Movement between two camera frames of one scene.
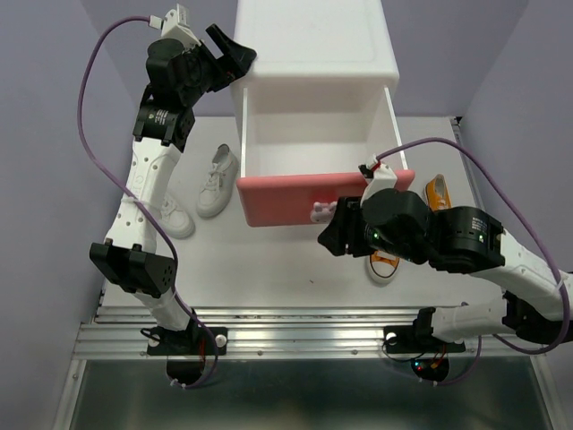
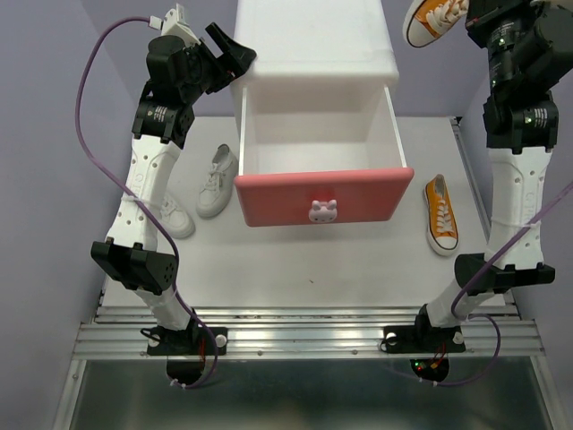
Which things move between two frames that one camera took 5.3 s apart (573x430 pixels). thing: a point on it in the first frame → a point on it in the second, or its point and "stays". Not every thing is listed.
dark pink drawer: (303, 145) stays
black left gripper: (234, 65) stays
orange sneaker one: (382, 266) → (427, 21)
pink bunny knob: (322, 212) stays
